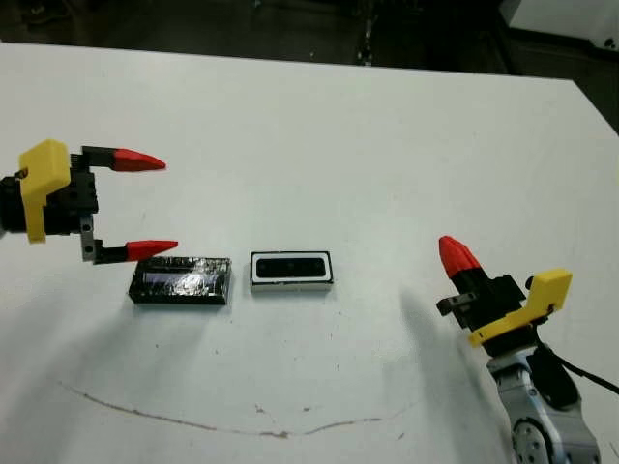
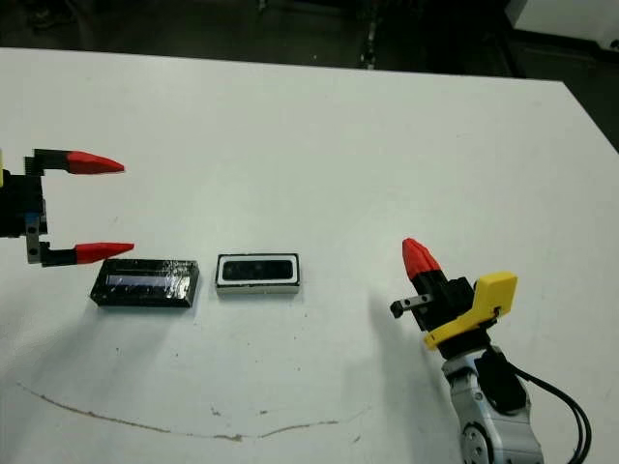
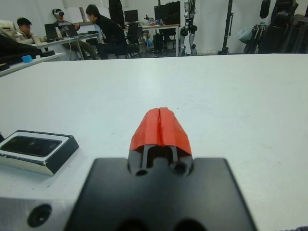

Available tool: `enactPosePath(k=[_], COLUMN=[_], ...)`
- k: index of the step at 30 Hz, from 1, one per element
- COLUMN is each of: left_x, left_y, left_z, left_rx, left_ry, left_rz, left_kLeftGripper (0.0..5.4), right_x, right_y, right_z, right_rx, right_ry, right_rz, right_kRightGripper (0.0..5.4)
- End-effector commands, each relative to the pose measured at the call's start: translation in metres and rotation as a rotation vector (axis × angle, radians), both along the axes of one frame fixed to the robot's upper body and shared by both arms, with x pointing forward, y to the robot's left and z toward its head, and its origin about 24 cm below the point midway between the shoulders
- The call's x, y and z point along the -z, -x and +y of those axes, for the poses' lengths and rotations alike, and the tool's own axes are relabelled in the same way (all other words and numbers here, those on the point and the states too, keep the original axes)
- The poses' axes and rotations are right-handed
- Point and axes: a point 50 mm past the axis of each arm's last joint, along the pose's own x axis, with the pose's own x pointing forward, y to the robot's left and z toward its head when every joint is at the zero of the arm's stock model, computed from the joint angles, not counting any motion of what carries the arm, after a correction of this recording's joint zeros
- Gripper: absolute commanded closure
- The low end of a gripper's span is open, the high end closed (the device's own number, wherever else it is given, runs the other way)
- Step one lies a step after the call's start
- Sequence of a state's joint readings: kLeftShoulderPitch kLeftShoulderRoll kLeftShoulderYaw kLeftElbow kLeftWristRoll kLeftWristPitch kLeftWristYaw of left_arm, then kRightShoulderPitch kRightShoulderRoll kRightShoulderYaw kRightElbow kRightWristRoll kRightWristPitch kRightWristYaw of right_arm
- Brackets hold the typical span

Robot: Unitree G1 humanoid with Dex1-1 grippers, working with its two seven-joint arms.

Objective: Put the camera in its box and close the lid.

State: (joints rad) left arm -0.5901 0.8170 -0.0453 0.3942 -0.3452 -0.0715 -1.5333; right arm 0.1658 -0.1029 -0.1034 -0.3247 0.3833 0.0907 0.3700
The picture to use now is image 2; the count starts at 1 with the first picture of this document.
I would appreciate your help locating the dark shoe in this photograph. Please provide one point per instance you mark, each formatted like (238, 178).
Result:
(48, 14)

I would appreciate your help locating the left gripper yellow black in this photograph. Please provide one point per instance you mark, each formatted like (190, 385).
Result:
(19, 208)

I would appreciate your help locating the white camera box base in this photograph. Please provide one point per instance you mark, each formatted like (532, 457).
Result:
(256, 288)

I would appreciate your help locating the metal pole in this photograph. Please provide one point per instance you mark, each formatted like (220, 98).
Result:
(370, 38)

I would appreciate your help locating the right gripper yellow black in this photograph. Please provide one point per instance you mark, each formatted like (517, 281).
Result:
(454, 309)

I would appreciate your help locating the black glossy box lid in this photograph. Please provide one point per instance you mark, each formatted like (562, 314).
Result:
(145, 290)

